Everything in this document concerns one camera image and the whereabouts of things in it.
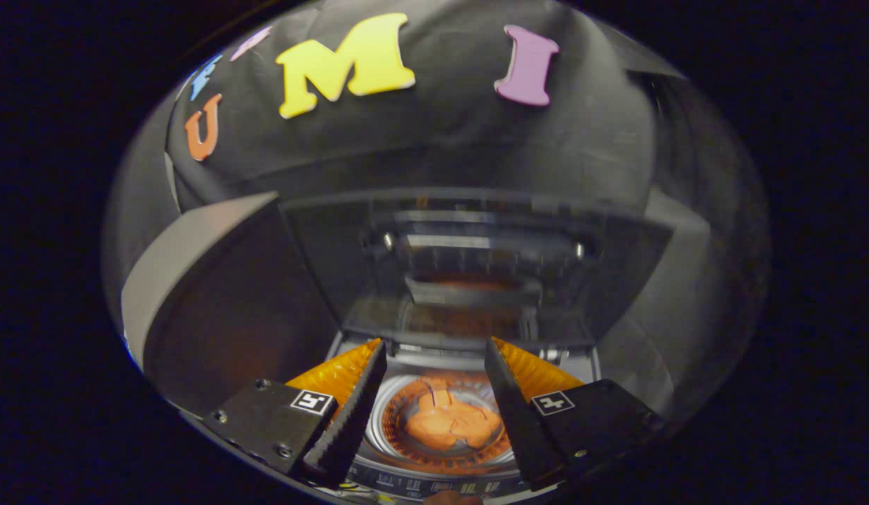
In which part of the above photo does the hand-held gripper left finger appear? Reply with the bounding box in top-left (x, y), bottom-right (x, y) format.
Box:
top-left (201, 338), bottom-right (389, 490)

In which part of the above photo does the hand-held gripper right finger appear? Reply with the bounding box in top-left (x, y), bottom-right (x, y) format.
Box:
top-left (483, 337), bottom-right (666, 492)

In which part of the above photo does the yellow orange garment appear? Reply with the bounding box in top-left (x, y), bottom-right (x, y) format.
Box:
top-left (404, 389), bottom-right (503, 452)

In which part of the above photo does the small grey cabinet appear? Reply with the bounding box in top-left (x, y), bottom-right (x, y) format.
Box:
top-left (121, 191), bottom-right (344, 416)

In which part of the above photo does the black backdrop cloth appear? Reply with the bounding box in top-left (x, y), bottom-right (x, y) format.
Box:
top-left (101, 0), bottom-right (768, 422)

